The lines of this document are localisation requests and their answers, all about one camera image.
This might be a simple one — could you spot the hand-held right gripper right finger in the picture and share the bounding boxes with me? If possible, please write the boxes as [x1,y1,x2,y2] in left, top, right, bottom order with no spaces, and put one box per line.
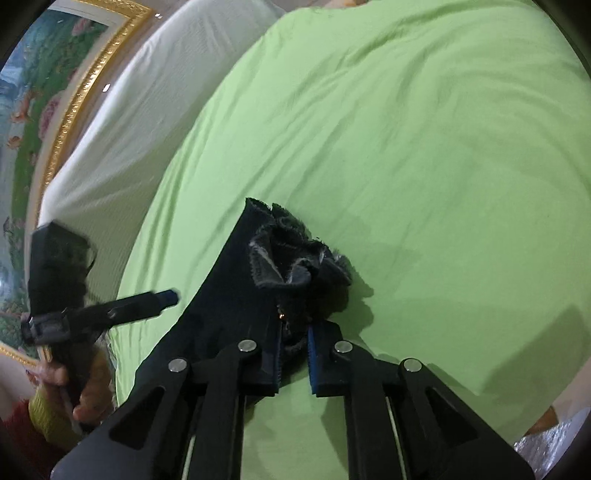
[308,322,528,480]

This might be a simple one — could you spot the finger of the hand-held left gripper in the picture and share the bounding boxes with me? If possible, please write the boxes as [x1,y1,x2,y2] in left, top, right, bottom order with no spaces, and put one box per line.
[95,290,180,328]

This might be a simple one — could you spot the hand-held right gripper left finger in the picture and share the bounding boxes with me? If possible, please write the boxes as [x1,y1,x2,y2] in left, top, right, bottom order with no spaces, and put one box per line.
[50,323,283,480]

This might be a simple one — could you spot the black pants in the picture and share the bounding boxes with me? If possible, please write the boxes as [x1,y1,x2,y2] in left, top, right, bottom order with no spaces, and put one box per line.
[137,198,354,398]

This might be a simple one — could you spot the person's left hand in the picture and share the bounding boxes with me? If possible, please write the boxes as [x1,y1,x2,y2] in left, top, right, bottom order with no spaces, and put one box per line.
[39,344,115,423]

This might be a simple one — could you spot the yellow and red sleeve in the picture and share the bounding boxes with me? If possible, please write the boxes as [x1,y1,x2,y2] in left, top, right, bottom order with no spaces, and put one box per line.
[0,357,100,480]

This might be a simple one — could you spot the gold framed floral painting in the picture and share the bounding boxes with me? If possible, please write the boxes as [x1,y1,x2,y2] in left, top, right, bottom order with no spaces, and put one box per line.
[0,0,155,370]

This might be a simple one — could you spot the green bed sheet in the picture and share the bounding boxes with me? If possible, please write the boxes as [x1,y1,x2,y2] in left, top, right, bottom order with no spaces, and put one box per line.
[107,0,591,480]

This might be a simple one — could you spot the silver foil bag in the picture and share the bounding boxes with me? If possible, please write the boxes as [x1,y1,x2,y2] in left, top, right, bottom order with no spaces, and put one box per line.
[512,411,583,476]

